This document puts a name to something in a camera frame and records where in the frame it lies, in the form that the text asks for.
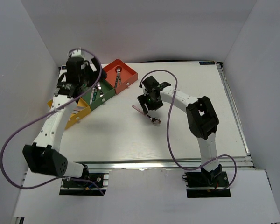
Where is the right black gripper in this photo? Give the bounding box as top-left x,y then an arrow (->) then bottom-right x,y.
137,92 -> 163,115

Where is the pink handled fork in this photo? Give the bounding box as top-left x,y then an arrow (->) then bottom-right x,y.
90,87 -> 96,105

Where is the pink handled spoon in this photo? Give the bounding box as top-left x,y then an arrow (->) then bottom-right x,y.
131,105 -> 161,125

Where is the silver fork bent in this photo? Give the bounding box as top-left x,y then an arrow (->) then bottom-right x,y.
97,82 -> 104,97

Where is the green handled spoon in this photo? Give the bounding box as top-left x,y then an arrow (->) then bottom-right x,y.
118,73 -> 122,85

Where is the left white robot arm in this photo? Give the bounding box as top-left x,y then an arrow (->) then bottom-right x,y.
22,56 -> 106,186

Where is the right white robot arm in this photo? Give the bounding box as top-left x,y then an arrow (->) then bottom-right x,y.
137,76 -> 222,186

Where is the green tray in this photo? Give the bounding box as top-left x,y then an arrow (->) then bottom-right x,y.
83,80 -> 115,111

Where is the red tray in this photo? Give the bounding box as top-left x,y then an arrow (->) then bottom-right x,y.
103,59 -> 138,95

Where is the yellow tray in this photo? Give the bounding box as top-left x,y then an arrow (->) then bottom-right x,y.
42,95 -> 91,133

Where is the blue table label sticker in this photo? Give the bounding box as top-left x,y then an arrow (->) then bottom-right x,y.
199,61 -> 216,65

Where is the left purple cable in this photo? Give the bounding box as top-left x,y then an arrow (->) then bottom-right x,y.
0,48 -> 105,194

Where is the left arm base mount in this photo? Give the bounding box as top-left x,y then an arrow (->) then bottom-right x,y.
59,171 -> 109,196

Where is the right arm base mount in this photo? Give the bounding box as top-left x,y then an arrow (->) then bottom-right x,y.
182,172 -> 231,198

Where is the aluminium table frame rail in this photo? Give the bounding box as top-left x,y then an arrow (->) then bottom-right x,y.
83,156 -> 255,170

